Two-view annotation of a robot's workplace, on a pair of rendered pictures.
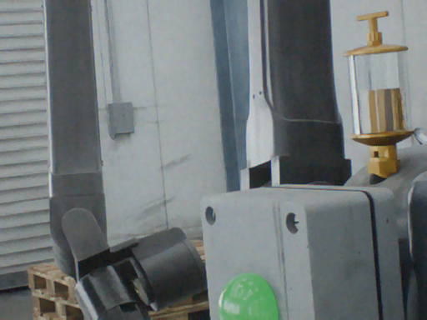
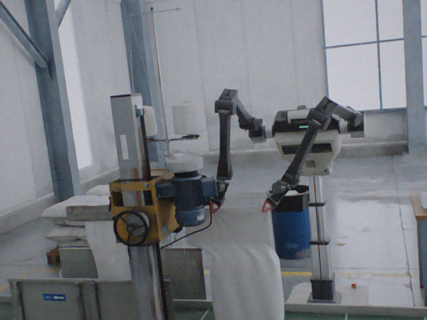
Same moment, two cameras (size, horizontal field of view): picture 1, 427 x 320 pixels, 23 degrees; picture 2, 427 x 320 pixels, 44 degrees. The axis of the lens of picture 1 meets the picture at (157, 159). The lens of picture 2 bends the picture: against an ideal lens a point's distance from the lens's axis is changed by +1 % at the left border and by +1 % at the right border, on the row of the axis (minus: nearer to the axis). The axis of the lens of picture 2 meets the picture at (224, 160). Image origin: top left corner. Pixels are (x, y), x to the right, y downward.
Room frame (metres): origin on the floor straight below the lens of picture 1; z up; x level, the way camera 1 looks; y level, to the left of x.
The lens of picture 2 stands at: (2.82, -2.06, 1.79)
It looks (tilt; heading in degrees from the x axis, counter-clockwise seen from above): 9 degrees down; 136
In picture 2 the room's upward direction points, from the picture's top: 6 degrees counter-clockwise
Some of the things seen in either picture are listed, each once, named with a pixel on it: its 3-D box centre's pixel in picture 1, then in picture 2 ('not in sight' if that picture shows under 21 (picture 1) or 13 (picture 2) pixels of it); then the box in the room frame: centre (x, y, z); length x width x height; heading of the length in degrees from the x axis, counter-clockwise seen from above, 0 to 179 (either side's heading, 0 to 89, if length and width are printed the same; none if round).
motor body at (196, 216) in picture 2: not in sight; (189, 200); (0.83, -0.42, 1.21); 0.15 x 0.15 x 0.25
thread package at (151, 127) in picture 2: not in sight; (142, 121); (0.52, -0.43, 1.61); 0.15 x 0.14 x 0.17; 29
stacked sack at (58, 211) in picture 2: not in sight; (73, 206); (-2.51, 0.65, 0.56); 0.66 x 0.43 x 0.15; 117
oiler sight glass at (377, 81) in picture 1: (378, 92); not in sight; (0.47, -0.10, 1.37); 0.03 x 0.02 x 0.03; 29
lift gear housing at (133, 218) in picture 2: not in sight; (137, 223); (0.71, -0.67, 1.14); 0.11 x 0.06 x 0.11; 29
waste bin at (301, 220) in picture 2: not in sight; (292, 221); (-0.41, 1.89, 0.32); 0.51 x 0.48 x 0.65; 119
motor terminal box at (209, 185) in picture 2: not in sight; (208, 189); (0.89, -0.34, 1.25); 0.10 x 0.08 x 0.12; 144
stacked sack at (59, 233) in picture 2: not in sight; (76, 227); (-2.51, 0.66, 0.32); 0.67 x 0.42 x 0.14; 123
